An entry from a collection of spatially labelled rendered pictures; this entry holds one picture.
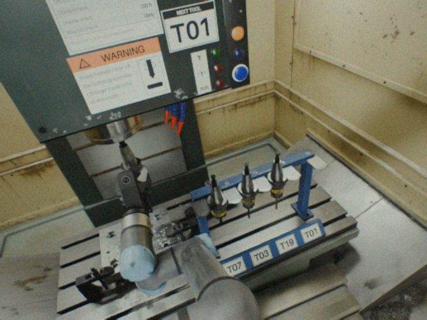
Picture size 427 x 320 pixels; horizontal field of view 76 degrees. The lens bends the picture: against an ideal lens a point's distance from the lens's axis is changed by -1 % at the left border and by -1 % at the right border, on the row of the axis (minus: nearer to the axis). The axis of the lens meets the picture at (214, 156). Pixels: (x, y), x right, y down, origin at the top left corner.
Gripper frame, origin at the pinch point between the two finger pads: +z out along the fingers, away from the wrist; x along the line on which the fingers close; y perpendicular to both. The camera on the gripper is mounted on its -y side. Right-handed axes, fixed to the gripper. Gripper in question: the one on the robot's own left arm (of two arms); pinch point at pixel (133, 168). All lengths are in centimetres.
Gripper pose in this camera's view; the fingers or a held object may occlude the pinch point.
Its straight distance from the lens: 91.6
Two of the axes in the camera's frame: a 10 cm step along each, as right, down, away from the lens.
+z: -2.3, -5.9, 7.8
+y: 1.3, 7.7, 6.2
